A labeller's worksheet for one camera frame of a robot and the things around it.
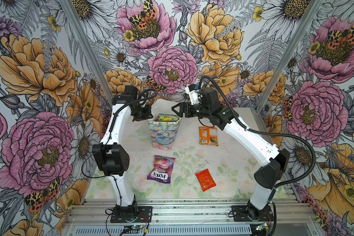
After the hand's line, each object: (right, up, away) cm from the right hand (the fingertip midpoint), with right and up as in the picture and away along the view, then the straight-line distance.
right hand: (177, 111), depth 73 cm
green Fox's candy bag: (-11, -2, +21) cm, 23 cm away
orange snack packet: (+20, -15, +29) cm, 38 cm away
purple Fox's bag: (-9, -33, +14) cm, 37 cm away
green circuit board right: (+39, -56, -2) cm, 68 cm away
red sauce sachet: (+16, -38, +11) cm, 43 cm away
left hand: (-15, -4, +11) cm, 19 cm away
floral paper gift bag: (-8, -12, +12) cm, 19 cm away
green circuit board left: (-20, -55, -2) cm, 58 cm away
